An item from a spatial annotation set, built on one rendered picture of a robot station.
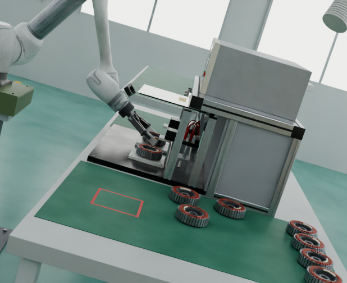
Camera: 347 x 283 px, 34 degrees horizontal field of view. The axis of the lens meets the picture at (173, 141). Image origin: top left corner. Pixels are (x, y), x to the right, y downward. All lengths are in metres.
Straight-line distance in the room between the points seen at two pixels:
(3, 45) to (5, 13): 4.75
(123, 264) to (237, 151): 0.83
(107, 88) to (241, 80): 0.65
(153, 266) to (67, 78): 5.86
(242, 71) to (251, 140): 0.27
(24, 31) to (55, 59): 4.45
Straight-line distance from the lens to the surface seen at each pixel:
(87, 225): 1.66
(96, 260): 1.48
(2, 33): 2.70
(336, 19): 3.44
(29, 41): 2.84
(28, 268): 1.57
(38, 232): 1.56
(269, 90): 2.23
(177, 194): 2.02
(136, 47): 7.08
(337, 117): 7.33
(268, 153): 2.17
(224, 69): 2.20
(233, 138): 2.15
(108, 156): 2.26
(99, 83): 2.56
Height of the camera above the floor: 1.42
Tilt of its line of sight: 13 degrees down
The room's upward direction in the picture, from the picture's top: 17 degrees clockwise
